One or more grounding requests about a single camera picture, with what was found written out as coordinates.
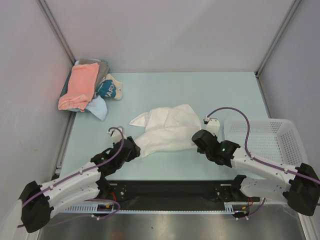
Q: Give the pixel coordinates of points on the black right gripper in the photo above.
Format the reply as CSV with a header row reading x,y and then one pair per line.
x,y
200,139

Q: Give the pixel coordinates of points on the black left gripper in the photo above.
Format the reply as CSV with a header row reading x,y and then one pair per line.
x,y
135,151

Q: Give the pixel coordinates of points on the white towel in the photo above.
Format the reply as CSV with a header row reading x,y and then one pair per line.
x,y
166,129

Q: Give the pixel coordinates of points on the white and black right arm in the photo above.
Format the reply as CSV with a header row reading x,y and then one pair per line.
x,y
298,186

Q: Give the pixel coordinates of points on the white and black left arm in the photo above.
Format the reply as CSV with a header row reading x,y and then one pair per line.
x,y
42,201

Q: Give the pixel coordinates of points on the light blue towel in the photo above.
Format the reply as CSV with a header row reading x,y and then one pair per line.
x,y
96,107

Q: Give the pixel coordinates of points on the teal and beige towel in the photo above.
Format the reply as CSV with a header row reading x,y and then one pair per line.
x,y
110,88

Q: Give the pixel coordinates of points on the white perforated plastic basket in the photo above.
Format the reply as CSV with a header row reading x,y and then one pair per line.
x,y
277,140

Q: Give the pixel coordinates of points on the pink towel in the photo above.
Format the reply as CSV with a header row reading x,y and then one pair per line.
x,y
80,88

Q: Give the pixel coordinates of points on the grey towel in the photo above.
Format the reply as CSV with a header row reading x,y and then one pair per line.
x,y
104,69

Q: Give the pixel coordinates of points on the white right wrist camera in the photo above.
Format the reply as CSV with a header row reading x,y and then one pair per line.
x,y
212,125

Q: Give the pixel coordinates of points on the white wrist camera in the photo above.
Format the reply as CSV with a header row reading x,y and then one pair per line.
x,y
116,133
212,125

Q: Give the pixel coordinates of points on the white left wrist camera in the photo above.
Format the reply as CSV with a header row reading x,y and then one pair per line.
x,y
116,133

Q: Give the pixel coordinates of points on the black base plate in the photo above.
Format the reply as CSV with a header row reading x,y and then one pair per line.
x,y
173,190

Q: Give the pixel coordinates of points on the white slotted cable duct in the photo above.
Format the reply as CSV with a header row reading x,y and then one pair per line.
x,y
157,206

